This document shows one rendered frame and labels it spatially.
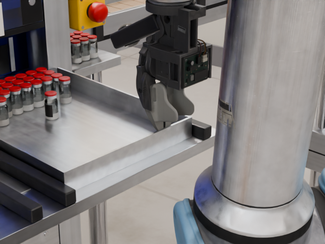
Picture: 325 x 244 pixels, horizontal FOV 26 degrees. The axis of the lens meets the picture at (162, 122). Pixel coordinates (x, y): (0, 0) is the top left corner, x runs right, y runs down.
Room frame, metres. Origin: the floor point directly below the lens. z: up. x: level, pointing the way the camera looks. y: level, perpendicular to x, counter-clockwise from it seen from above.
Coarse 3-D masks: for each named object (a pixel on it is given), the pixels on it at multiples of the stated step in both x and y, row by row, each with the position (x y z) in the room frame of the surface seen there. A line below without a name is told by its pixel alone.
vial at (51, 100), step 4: (52, 96) 1.09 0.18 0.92; (56, 96) 1.10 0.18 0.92; (48, 100) 1.09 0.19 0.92; (52, 100) 1.09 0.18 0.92; (56, 100) 1.10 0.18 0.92; (48, 104) 1.09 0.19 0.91; (52, 104) 1.09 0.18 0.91; (56, 104) 1.09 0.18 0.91; (52, 108) 1.09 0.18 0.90; (56, 108) 1.09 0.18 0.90; (56, 112) 1.09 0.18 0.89; (56, 116) 1.09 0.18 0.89
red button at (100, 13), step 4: (92, 4) 1.35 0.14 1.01; (96, 4) 1.35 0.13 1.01; (100, 4) 1.35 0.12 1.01; (104, 4) 1.36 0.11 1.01; (92, 8) 1.35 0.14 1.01; (96, 8) 1.34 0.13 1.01; (100, 8) 1.35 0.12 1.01; (104, 8) 1.35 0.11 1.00; (92, 12) 1.34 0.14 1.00; (96, 12) 1.34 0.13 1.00; (100, 12) 1.35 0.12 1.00; (104, 12) 1.35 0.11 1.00; (92, 16) 1.34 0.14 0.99; (96, 16) 1.34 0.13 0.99; (100, 16) 1.35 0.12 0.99; (104, 16) 1.35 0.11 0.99; (92, 20) 1.35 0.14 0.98; (96, 20) 1.34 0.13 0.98; (100, 20) 1.35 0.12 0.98
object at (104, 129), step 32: (96, 96) 1.18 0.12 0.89; (128, 96) 1.12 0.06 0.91; (0, 128) 1.06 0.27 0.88; (32, 128) 1.06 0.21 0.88; (64, 128) 1.06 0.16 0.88; (96, 128) 1.06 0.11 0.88; (128, 128) 1.06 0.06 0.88; (32, 160) 0.89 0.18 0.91; (64, 160) 0.94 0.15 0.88; (96, 160) 0.88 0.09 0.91; (128, 160) 0.93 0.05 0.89
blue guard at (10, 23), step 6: (0, 0) 1.22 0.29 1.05; (6, 0) 1.23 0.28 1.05; (12, 0) 1.24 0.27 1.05; (18, 0) 1.25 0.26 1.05; (6, 6) 1.23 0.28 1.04; (12, 6) 1.24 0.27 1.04; (18, 6) 1.25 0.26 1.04; (42, 6) 1.29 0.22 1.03; (6, 12) 1.23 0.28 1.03; (12, 12) 1.24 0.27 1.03; (18, 12) 1.25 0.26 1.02; (42, 12) 1.29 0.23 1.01; (6, 18) 1.23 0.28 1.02; (12, 18) 1.24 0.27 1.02; (18, 18) 1.25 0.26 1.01; (6, 24) 1.23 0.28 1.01; (12, 24) 1.24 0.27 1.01; (18, 24) 1.25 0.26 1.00
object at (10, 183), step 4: (0, 172) 0.90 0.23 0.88; (0, 176) 0.89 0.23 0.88; (4, 176) 0.89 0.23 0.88; (8, 176) 0.89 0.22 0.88; (0, 180) 0.88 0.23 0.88; (4, 180) 0.88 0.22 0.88; (8, 180) 0.88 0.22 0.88; (12, 180) 0.88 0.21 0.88; (8, 184) 0.87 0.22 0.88; (12, 184) 0.87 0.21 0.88; (16, 184) 0.87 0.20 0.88; (20, 184) 0.87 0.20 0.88; (16, 188) 0.86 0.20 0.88; (20, 188) 0.86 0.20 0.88; (24, 188) 0.86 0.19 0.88; (28, 188) 0.86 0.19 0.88; (20, 192) 0.84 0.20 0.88; (24, 192) 0.85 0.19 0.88
